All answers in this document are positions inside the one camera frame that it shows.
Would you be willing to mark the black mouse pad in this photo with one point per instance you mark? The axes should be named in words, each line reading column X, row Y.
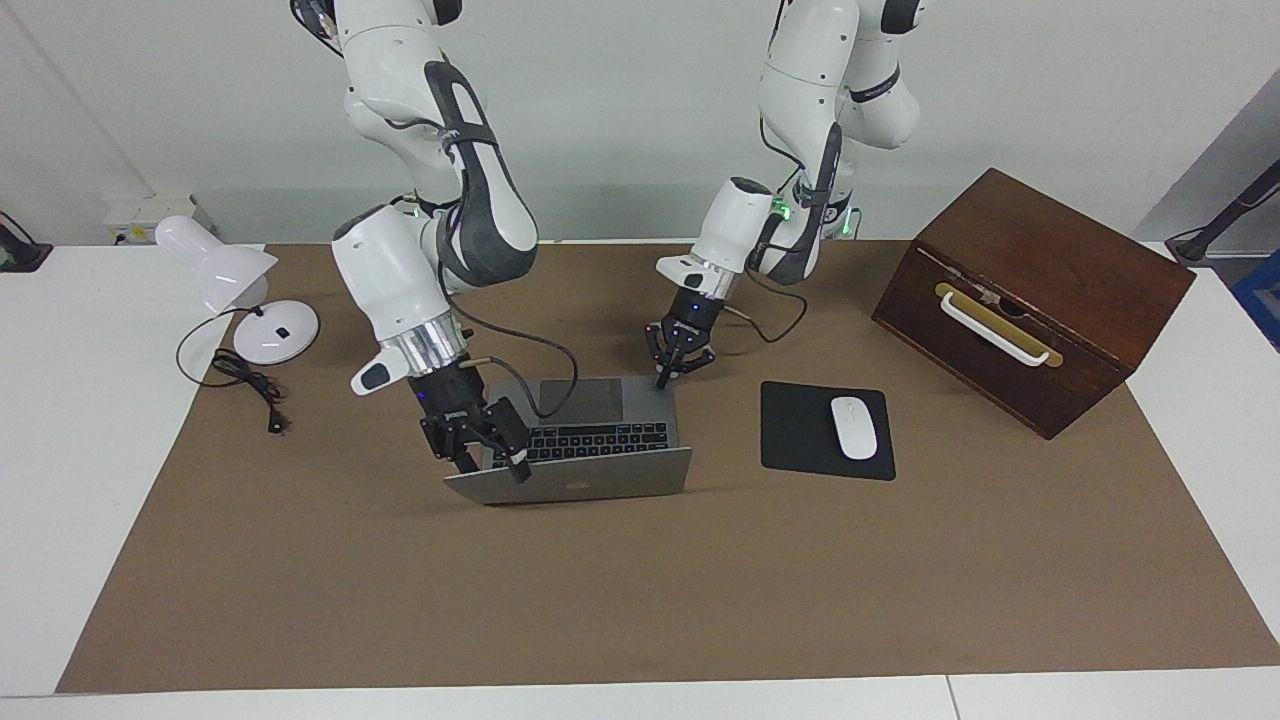
column 800, row 430

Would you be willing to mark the white computer mouse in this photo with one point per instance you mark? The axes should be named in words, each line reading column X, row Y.
column 854, row 428

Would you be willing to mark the black tripod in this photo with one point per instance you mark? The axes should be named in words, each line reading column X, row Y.
column 1215, row 235

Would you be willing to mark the blue crate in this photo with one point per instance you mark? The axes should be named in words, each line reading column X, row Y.
column 1262, row 300

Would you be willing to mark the white desk lamp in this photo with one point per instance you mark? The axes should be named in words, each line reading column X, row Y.
column 275, row 335

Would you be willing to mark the dark wooden box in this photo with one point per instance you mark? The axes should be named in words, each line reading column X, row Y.
column 1000, row 385

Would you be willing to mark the black clamp stand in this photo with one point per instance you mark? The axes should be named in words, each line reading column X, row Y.
column 20, row 255

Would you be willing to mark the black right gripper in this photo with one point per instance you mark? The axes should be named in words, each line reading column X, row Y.
column 455, row 405

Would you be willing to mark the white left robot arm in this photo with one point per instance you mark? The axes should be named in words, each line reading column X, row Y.
column 800, row 60

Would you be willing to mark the white wall socket box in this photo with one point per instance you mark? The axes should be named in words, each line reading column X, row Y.
column 130, row 215

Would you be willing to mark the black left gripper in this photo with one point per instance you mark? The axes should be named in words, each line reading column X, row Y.
column 690, row 318

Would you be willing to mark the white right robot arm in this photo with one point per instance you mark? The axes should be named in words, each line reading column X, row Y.
column 390, row 270

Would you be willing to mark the brown table mat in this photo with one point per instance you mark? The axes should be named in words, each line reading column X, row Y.
column 600, row 600

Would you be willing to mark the silver laptop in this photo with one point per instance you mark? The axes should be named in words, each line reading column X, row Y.
column 600, row 478

